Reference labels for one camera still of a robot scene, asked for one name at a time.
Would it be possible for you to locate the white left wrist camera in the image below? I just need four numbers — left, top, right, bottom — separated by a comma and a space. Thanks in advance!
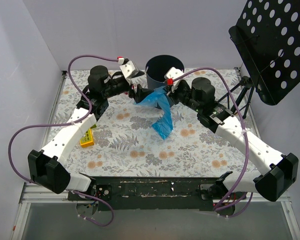
117, 56, 139, 84

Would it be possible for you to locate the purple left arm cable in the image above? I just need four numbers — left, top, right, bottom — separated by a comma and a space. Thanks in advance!
7, 54, 127, 227

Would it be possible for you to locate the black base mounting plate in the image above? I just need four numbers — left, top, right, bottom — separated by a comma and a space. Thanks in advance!
67, 176, 247, 212

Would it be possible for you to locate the dark grey trash bin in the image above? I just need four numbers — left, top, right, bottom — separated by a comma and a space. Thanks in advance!
144, 55, 185, 110

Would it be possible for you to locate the yellow toy block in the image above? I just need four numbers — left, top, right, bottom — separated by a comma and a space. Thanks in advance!
79, 124, 97, 148

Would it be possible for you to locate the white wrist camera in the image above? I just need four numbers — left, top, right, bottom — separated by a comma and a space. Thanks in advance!
164, 67, 184, 93
117, 56, 139, 84

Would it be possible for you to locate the blue plastic trash bag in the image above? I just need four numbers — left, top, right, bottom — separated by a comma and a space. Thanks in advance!
137, 87, 173, 140

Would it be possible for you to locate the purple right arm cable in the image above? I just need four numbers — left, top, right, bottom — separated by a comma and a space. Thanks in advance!
166, 66, 255, 218

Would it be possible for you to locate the floral patterned table mat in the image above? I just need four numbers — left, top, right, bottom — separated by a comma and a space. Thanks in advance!
36, 69, 268, 178

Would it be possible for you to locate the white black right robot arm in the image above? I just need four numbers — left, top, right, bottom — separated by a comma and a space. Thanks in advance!
167, 77, 299, 202

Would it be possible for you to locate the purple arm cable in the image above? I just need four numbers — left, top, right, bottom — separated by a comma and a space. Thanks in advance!
7, 54, 127, 227
166, 66, 255, 218

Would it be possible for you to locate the black perforated music stand tray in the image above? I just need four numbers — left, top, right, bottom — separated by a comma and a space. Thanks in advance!
228, 0, 300, 106

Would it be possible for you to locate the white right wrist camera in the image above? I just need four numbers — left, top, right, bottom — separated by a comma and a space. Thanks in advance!
164, 67, 184, 93

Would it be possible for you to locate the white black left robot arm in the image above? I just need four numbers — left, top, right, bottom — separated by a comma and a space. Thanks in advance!
28, 60, 149, 200

